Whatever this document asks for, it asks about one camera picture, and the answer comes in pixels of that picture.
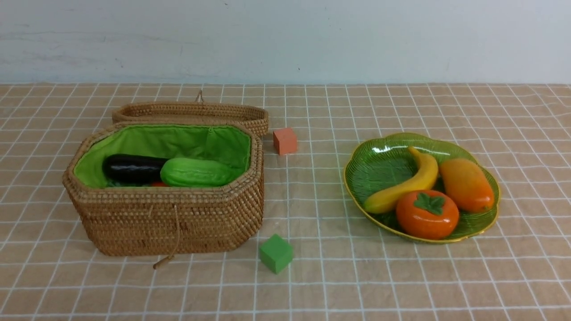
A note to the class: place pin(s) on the orange foam cube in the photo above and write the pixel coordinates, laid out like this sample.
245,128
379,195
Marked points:
285,141

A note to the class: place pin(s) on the woven wicker basket green lining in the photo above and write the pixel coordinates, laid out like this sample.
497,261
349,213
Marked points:
139,220

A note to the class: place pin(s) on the checkered beige tablecloth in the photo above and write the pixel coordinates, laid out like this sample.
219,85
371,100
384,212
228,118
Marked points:
343,268

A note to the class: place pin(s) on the purple toy eggplant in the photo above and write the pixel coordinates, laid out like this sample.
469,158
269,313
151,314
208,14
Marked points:
133,169

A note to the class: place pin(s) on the yellow toy banana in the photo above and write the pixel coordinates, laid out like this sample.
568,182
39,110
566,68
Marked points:
385,200

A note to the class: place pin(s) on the orange toy mango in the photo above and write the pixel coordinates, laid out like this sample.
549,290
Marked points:
466,184

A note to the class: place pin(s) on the woven wicker basket lid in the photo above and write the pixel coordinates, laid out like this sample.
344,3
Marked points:
253,118

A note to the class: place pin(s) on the orange toy persimmon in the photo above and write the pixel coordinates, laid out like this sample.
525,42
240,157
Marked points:
427,214

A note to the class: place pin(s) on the light green toy gourd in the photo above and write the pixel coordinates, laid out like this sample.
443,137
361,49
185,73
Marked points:
188,172

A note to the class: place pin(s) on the green glass leaf plate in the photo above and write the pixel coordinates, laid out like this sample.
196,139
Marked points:
384,162

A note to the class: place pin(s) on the green foam cube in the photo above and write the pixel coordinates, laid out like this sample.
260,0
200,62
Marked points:
276,253

